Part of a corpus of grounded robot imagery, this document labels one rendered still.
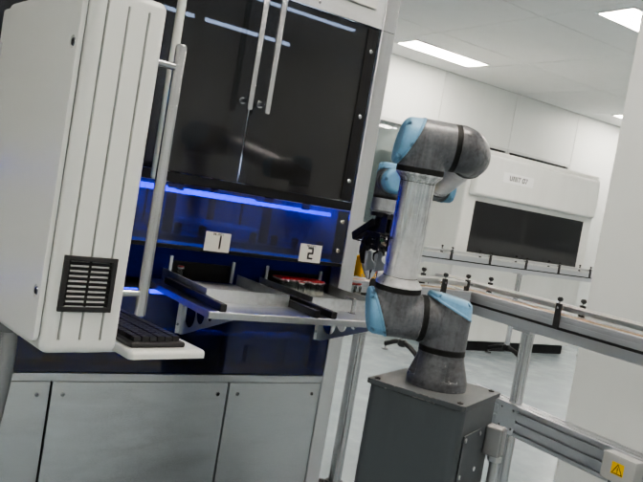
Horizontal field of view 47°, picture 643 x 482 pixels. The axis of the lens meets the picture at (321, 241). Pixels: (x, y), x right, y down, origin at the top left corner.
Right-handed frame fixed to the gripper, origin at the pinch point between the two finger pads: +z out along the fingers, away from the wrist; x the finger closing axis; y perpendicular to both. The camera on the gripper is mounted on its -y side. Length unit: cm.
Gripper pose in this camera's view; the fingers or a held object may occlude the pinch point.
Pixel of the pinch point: (367, 274)
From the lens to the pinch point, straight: 229.2
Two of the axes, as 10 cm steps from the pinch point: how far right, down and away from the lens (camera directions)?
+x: 8.3, 1.1, 5.5
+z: -1.7, 9.8, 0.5
